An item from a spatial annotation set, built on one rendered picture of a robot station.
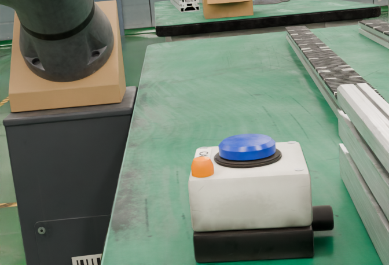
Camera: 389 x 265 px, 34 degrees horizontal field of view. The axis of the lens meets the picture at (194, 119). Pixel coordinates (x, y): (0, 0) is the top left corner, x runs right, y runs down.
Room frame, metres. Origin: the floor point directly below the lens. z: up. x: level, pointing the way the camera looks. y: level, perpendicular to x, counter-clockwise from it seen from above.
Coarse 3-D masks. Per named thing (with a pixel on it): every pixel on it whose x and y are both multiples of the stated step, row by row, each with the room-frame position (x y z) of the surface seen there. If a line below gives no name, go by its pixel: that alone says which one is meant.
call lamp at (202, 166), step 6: (204, 156) 0.41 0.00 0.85; (192, 162) 0.40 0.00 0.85; (198, 162) 0.40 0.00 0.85; (204, 162) 0.40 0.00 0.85; (210, 162) 0.40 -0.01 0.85; (192, 168) 0.40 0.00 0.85; (198, 168) 0.40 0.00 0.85; (204, 168) 0.40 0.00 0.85; (210, 168) 0.40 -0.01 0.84; (192, 174) 0.40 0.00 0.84; (198, 174) 0.40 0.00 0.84; (204, 174) 0.40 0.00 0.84; (210, 174) 0.40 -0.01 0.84
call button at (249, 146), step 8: (232, 136) 0.44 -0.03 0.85; (240, 136) 0.44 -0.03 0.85; (248, 136) 0.44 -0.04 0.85; (256, 136) 0.44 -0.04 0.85; (264, 136) 0.44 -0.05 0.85; (224, 144) 0.42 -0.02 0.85; (232, 144) 0.42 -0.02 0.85; (240, 144) 0.42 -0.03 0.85; (248, 144) 0.42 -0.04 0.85; (256, 144) 0.42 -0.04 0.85; (264, 144) 0.42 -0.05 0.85; (272, 144) 0.42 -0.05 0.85; (224, 152) 0.42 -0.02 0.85; (232, 152) 0.41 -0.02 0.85; (240, 152) 0.41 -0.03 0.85; (248, 152) 0.41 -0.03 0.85; (256, 152) 0.41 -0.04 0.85; (264, 152) 0.41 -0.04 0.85; (272, 152) 0.42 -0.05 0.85
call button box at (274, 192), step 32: (224, 160) 0.42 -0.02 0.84; (256, 160) 0.41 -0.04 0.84; (288, 160) 0.42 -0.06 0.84; (192, 192) 0.39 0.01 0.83; (224, 192) 0.39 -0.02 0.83; (256, 192) 0.39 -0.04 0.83; (288, 192) 0.39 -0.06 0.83; (192, 224) 0.40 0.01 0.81; (224, 224) 0.39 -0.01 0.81; (256, 224) 0.39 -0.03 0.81; (288, 224) 0.39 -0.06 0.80; (320, 224) 0.42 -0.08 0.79; (224, 256) 0.39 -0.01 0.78; (256, 256) 0.39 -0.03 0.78; (288, 256) 0.39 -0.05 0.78
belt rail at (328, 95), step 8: (288, 40) 1.60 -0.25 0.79; (296, 48) 1.40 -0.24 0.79; (304, 56) 1.17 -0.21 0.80; (304, 64) 1.18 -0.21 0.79; (312, 72) 1.05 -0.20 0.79; (320, 80) 0.93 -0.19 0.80; (320, 88) 0.94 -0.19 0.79; (328, 88) 0.84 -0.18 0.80; (328, 96) 0.85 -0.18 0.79; (336, 104) 0.80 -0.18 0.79; (336, 112) 0.77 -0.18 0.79
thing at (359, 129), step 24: (360, 96) 0.49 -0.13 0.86; (360, 120) 0.43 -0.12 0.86; (384, 120) 0.41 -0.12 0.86; (360, 144) 0.43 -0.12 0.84; (384, 144) 0.36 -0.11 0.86; (360, 168) 0.44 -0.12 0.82; (384, 168) 0.39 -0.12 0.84; (360, 192) 0.44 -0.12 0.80; (384, 192) 0.36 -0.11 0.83; (360, 216) 0.44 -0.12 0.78; (384, 216) 0.37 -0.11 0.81; (384, 240) 0.36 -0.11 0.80; (384, 264) 0.36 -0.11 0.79
